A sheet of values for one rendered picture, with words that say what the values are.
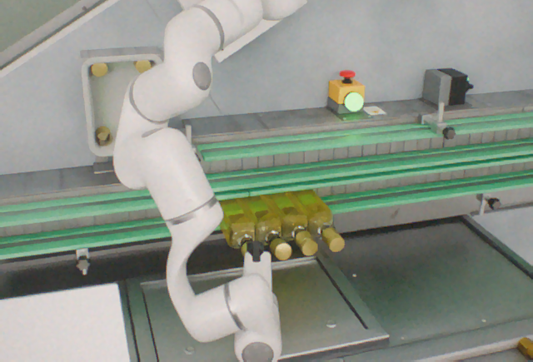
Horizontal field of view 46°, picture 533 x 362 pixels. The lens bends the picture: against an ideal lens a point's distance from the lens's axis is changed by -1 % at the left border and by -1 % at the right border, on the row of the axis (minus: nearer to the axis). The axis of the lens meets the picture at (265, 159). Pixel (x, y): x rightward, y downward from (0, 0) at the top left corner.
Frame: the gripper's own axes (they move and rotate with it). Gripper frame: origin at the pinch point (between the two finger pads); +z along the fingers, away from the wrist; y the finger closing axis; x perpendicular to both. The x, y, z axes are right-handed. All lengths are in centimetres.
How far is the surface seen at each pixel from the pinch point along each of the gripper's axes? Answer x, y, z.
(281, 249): -5.1, 1.8, 0.2
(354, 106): -24.4, 19.3, 38.4
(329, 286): -16.7, -12.0, 8.1
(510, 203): -73, -11, 49
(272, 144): -4.3, 13.7, 26.2
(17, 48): 70, 22, 81
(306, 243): -10.3, 1.7, 2.8
